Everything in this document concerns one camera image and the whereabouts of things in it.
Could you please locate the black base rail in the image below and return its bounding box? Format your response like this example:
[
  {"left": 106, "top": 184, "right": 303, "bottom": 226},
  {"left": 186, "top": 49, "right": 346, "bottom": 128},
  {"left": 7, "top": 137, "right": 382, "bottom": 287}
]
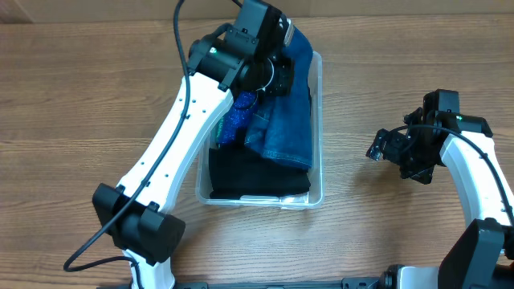
[{"left": 173, "top": 277, "right": 381, "bottom": 289}]

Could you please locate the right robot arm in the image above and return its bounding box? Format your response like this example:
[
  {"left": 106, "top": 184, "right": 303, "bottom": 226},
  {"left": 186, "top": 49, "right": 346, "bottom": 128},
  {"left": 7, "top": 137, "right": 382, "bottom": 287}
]
[{"left": 366, "top": 89, "right": 513, "bottom": 289}]

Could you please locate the black cloth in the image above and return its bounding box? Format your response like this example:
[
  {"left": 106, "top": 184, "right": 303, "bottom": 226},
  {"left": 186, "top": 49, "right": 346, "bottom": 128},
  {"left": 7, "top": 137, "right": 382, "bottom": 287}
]
[{"left": 208, "top": 143, "right": 311, "bottom": 200}]

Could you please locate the sparkly blue green cloth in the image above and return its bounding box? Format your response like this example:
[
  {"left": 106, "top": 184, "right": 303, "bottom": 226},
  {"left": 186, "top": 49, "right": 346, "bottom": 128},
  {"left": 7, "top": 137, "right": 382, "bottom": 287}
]
[{"left": 216, "top": 92, "right": 259, "bottom": 146}]

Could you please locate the clear plastic storage bin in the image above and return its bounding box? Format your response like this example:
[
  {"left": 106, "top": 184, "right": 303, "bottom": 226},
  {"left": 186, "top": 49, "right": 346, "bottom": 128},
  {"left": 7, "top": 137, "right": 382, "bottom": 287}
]
[{"left": 195, "top": 51, "right": 324, "bottom": 210}]

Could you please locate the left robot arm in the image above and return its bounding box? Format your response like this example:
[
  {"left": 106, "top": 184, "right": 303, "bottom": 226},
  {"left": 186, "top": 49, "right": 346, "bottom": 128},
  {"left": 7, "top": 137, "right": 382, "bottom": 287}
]
[{"left": 92, "top": 1, "right": 294, "bottom": 288}]

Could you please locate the blue terry towel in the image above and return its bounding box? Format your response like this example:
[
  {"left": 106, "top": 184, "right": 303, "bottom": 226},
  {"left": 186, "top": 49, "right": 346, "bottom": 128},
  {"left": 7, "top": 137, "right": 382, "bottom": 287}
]
[{"left": 244, "top": 29, "right": 313, "bottom": 171}]

